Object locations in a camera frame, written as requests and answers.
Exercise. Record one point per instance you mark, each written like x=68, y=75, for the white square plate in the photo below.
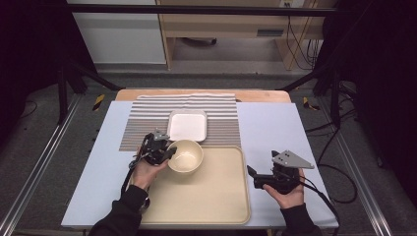
x=187, y=127

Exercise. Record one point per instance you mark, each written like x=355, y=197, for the dark curtain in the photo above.
x=29, y=49
x=383, y=82

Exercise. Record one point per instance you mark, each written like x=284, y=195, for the dark object under desk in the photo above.
x=200, y=41

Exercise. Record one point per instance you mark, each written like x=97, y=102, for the person's right hand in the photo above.
x=291, y=199

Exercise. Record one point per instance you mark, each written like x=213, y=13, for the beige tray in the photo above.
x=203, y=196

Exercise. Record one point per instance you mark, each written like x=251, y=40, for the aluminium floor rail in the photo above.
x=357, y=170
x=36, y=164

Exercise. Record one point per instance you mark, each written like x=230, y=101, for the yellow black tape marker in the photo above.
x=306, y=103
x=98, y=102

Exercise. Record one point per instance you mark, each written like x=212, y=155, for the beige bowl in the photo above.
x=188, y=157

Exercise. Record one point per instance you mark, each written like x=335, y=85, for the wooden desk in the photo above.
x=223, y=26

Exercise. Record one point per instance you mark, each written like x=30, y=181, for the black frame crossbar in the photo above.
x=196, y=10

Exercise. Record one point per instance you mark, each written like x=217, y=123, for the black frame leg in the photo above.
x=62, y=95
x=334, y=98

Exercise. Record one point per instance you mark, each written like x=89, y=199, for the striped placemat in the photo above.
x=144, y=118

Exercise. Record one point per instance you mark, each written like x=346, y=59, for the person's left hand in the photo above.
x=144, y=173

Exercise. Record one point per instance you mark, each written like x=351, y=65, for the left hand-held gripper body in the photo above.
x=160, y=136

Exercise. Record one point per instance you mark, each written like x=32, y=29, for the white cabinet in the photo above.
x=121, y=39

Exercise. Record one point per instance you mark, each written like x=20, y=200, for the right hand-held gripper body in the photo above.
x=291, y=159

